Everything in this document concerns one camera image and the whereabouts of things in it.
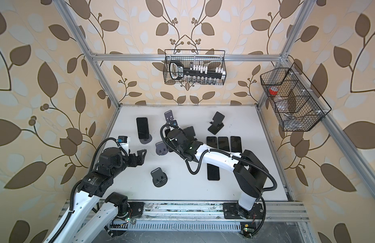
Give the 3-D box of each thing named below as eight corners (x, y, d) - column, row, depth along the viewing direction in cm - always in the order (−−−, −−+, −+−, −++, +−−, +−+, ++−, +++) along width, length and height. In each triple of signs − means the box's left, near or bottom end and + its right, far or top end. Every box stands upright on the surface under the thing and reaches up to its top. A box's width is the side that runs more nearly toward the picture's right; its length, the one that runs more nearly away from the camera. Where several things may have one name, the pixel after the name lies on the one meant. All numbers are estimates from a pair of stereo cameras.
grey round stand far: (167, 125, 111) (165, 114, 102) (166, 123, 112) (163, 112, 103) (174, 122, 113) (172, 111, 103) (173, 120, 114) (171, 109, 105)
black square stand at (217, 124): (207, 130, 108) (208, 120, 100) (215, 120, 113) (217, 111, 105) (215, 135, 105) (216, 126, 97) (223, 125, 110) (226, 116, 102)
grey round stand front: (153, 187, 84) (149, 181, 76) (155, 174, 88) (151, 167, 80) (166, 187, 84) (163, 181, 76) (168, 174, 88) (165, 167, 80)
